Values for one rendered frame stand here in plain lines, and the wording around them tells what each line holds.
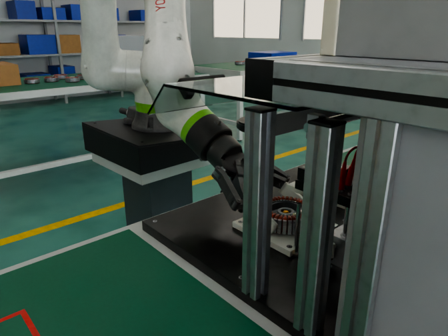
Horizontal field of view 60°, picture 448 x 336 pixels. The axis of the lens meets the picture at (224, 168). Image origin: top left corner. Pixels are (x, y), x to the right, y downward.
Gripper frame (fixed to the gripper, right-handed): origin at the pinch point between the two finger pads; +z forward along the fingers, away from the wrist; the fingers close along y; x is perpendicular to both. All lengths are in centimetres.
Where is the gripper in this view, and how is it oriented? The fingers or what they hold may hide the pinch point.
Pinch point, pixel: (285, 213)
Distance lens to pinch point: 78.5
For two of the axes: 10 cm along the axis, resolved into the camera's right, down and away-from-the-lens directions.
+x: 3.8, -7.1, -6.0
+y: -6.6, 2.5, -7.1
